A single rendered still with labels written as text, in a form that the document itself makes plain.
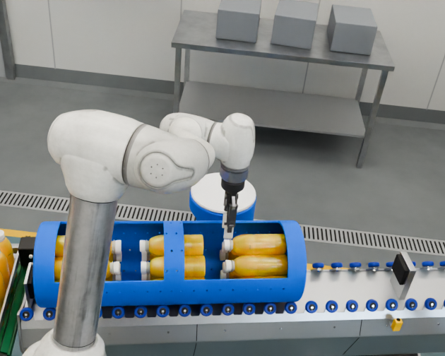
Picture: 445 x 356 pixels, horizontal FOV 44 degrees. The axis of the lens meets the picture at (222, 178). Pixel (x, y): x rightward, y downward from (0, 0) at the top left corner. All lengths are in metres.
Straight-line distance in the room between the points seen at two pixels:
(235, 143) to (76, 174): 0.59
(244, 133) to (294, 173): 2.78
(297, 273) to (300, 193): 2.34
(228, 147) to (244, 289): 0.50
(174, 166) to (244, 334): 1.10
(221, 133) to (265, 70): 3.49
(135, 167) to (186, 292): 0.84
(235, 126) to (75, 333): 0.70
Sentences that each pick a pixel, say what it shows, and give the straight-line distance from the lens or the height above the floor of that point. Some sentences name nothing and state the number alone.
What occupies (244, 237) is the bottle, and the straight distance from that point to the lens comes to 1.89.
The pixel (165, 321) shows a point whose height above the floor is 0.92.
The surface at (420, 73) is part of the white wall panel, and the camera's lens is 5.27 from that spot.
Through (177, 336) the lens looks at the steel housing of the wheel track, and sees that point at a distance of 2.02.
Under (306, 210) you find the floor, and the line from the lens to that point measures 4.02.
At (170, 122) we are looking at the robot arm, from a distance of 1.67.
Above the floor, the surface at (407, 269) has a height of 1.08.
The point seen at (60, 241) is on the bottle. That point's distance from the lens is 1.88.
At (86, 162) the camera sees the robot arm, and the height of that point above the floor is 1.81.
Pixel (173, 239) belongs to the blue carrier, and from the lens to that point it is 1.82.
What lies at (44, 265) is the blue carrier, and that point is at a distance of 1.82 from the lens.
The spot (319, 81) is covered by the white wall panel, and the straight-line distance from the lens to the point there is 5.15.
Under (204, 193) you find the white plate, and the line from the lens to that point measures 2.33.
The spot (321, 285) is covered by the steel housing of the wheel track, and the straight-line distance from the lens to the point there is 2.17.
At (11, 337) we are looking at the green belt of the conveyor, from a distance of 2.05.
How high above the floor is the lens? 2.46
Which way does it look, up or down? 36 degrees down
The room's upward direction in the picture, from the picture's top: 6 degrees clockwise
